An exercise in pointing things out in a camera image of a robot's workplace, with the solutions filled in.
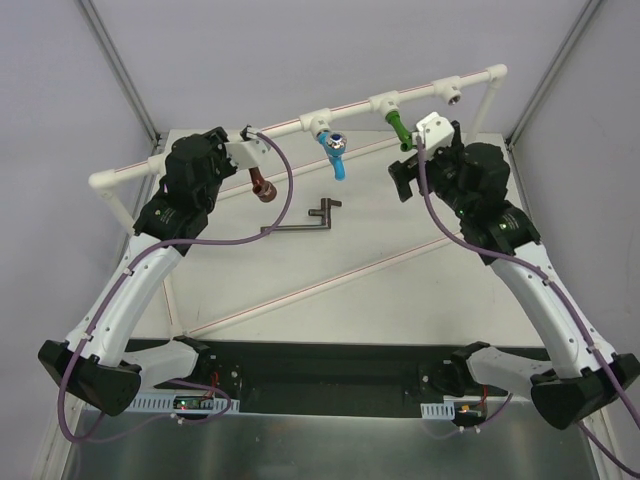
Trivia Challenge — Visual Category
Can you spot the green plastic water faucet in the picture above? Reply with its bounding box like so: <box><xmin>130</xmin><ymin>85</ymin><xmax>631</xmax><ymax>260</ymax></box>
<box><xmin>385</xmin><ymin>110</ymin><xmax>414</xmax><ymax>152</ymax></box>

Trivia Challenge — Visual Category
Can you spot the white PVC pipe frame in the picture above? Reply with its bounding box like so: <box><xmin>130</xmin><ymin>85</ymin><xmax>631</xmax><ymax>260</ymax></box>
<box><xmin>88</xmin><ymin>63</ymin><xmax>509</xmax><ymax>339</ymax></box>

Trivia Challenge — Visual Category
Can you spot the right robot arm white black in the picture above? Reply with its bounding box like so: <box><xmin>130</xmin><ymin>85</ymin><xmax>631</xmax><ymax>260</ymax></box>
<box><xmin>388</xmin><ymin>113</ymin><xmax>639</xmax><ymax>430</ymax></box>

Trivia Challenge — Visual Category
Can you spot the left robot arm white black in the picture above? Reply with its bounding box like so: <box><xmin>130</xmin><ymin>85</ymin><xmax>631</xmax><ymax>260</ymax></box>
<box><xmin>38</xmin><ymin>127</ymin><xmax>237</xmax><ymax>416</ymax></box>

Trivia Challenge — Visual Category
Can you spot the brown plastic water faucet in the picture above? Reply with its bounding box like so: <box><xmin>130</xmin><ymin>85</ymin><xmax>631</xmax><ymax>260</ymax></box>
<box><xmin>249</xmin><ymin>167</ymin><xmax>277</xmax><ymax>203</ymax></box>

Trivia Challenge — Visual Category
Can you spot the blue plastic water faucet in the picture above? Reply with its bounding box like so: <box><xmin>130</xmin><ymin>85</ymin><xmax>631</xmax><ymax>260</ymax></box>
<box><xmin>316</xmin><ymin>130</ymin><xmax>347</xmax><ymax>181</ymax></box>

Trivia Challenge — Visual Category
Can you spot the grey metal long-spout faucet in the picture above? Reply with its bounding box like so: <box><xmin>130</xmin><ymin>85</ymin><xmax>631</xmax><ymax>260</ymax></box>
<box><xmin>272</xmin><ymin>197</ymin><xmax>343</xmax><ymax>233</ymax></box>

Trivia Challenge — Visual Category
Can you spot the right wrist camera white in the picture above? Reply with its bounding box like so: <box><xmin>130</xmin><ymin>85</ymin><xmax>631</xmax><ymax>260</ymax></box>
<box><xmin>416</xmin><ymin>112</ymin><xmax>455</xmax><ymax>156</ymax></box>

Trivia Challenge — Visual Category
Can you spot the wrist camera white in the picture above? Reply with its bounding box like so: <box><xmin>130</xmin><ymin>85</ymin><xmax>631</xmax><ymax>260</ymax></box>
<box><xmin>416</xmin><ymin>112</ymin><xmax>455</xmax><ymax>156</ymax></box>
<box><xmin>225</xmin><ymin>125</ymin><xmax>271</xmax><ymax>170</ymax></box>

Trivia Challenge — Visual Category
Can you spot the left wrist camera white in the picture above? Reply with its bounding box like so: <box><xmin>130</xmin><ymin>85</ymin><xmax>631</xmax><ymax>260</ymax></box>
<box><xmin>225</xmin><ymin>125</ymin><xmax>271</xmax><ymax>170</ymax></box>

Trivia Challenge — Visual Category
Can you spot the aluminium enclosure frame post right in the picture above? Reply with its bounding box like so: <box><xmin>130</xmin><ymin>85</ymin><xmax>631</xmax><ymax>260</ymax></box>
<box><xmin>505</xmin><ymin>0</ymin><xmax>606</xmax><ymax>152</ymax></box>

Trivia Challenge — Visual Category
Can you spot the aluminium enclosure frame post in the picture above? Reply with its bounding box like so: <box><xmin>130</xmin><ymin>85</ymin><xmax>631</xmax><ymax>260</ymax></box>
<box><xmin>74</xmin><ymin>0</ymin><xmax>161</xmax><ymax>146</ymax></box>
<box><xmin>505</xmin><ymin>0</ymin><xmax>606</xmax><ymax>152</ymax></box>

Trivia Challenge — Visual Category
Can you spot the aluminium enclosure frame post left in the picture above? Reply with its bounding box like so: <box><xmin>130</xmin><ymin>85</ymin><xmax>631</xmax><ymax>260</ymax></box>
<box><xmin>74</xmin><ymin>0</ymin><xmax>161</xmax><ymax>146</ymax></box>

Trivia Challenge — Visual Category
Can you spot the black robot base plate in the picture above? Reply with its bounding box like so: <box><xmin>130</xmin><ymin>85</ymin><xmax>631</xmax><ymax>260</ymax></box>
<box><xmin>94</xmin><ymin>335</ymin><xmax>519</xmax><ymax>419</ymax></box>

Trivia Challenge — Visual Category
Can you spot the right white cable duct board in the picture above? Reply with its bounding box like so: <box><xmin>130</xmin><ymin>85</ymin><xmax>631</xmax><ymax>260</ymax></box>
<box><xmin>420</xmin><ymin>400</ymin><xmax>487</xmax><ymax>421</ymax></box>

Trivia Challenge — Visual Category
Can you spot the white cable duct board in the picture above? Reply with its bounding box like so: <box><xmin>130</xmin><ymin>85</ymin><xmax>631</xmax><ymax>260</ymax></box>
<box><xmin>420</xmin><ymin>400</ymin><xmax>487</xmax><ymax>421</ymax></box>
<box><xmin>125</xmin><ymin>393</ymin><xmax>240</xmax><ymax>415</ymax></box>

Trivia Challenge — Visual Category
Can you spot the left white cable duct board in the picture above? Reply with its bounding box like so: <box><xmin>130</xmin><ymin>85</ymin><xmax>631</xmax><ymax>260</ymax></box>
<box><xmin>125</xmin><ymin>393</ymin><xmax>240</xmax><ymax>415</ymax></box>

